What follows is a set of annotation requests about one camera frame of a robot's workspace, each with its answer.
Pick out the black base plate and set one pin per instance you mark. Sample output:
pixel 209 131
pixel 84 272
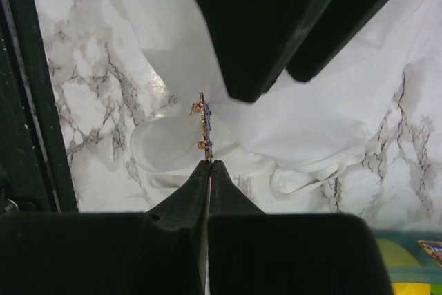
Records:
pixel 35 175

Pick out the white garment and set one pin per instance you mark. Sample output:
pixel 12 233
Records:
pixel 300 134

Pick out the teal plastic fruit basket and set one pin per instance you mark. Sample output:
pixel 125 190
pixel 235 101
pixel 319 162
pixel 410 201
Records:
pixel 413 262

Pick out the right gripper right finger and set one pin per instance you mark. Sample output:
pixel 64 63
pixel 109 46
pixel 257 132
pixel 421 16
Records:
pixel 251 252

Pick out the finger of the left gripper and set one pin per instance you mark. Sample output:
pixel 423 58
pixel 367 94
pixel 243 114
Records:
pixel 339 23

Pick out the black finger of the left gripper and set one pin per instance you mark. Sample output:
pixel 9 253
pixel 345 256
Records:
pixel 254 40

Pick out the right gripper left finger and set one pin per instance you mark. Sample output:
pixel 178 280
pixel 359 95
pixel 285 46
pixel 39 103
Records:
pixel 161 251

